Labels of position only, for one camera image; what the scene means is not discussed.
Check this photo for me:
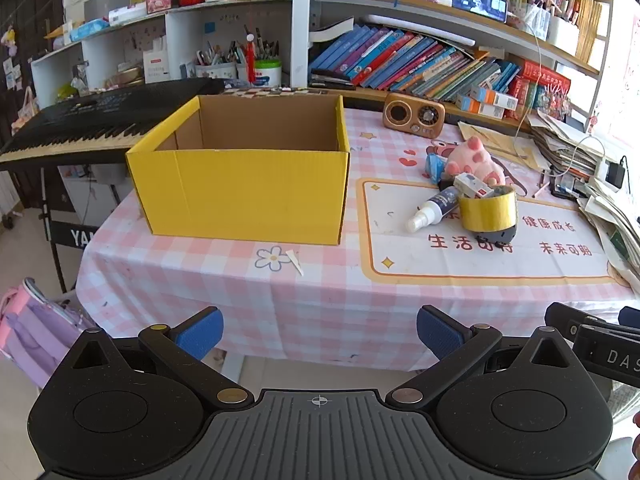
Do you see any white box red label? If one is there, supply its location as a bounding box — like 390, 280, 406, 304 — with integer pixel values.
142, 37, 168, 85

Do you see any black smartphone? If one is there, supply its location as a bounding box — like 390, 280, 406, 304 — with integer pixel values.
452, 0, 508, 23

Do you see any white spray bottle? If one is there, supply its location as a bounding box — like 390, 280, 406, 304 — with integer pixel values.
406, 186, 461, 234

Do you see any white orange medicine box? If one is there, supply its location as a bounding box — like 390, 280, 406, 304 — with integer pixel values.
456, 96, 506, 119
470, 87, 518, 109

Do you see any pink pig plush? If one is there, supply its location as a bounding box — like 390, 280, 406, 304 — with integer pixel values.
444, 136, 507, 187

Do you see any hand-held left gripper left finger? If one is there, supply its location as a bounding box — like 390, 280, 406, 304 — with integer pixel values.
64, 306, 255, 413

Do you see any pen holder with pens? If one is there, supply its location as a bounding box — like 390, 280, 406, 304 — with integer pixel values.
195, 42, 238, 80

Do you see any stack of papers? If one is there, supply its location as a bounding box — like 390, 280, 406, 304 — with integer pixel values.
527, 110, 640, 286

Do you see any yellow exercise book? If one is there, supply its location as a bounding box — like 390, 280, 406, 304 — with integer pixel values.
457, 120, 543, 171

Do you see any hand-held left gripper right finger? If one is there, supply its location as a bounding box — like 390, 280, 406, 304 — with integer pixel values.
384, 304, 577, 412

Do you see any red thick book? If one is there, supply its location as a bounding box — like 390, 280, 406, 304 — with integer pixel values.
515, 60, 571, 111

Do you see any white cable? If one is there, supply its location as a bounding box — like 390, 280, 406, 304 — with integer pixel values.
515, 10, 608, 181

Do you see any dark grey round device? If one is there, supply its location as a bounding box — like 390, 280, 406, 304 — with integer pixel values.
470, 222, 519, 249

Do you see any white shelf unit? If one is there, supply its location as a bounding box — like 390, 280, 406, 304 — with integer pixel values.
30, 0, 312, 97

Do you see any black stapler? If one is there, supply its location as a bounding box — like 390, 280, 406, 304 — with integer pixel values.
309, 72, 357, 92

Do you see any pink purple backpack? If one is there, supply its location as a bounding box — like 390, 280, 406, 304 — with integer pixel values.
0, 277, 98, 390

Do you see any colourful sticker pack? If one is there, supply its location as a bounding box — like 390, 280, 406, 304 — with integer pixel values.
535, 82, 569, 121

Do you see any row of leaning colourful books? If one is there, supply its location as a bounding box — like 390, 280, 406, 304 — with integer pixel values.
309, 25, 523, 103

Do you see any black power adapter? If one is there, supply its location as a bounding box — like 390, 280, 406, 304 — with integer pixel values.
605, 156, 628, 186

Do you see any wooden bookshelf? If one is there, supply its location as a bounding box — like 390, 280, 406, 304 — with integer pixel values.
307, 0, 616, 126

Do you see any white green tub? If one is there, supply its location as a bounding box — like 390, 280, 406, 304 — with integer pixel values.
253, 59, 283, 88

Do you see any brown retro radio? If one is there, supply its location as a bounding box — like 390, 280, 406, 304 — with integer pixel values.
382, 92, 446, 140

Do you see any black keyboard stand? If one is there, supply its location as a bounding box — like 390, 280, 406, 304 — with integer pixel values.
39, 162, 101, 295

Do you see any wooden chess board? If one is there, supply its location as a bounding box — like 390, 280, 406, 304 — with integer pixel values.
222, 86, 328, 97

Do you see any pink checked cloth desktop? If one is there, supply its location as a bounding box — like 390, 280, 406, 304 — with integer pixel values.
75, 105, 640, 368

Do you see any blue packet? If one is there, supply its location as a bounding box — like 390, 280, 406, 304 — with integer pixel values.
425, 152, 448, 181

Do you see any black electronic keyboard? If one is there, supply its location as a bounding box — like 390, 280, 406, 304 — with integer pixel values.
0, 77, 226, 171

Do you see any yellow cardboard box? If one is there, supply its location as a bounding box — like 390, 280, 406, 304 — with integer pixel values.
125, 94, 351, 247

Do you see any yellow tape roll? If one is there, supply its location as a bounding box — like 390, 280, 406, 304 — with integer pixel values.
458, 185, 517, 233

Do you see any white staple box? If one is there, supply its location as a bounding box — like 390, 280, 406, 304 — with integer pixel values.
453, 172, 496, 200

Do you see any red tassel ornament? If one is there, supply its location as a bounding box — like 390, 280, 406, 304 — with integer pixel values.
242, 25, 256, 83

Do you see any blue tissue pack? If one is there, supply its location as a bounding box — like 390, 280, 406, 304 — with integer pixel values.
69, 19, 110, 42

